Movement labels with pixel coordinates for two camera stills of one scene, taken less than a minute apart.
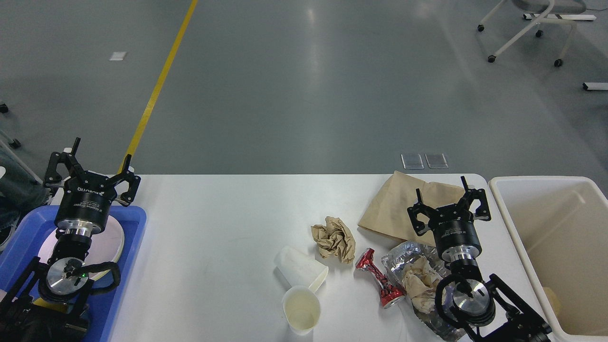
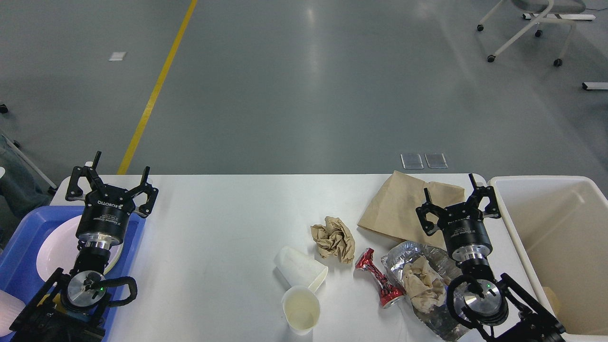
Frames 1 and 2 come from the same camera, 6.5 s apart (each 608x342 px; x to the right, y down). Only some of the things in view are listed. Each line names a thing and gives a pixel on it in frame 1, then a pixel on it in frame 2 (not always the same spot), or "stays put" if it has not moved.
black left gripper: (88, 196) -> (104, 218)
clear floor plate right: (436, 160) stays put
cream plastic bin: (562, 223) stays put
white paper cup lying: (300, 268) stays put
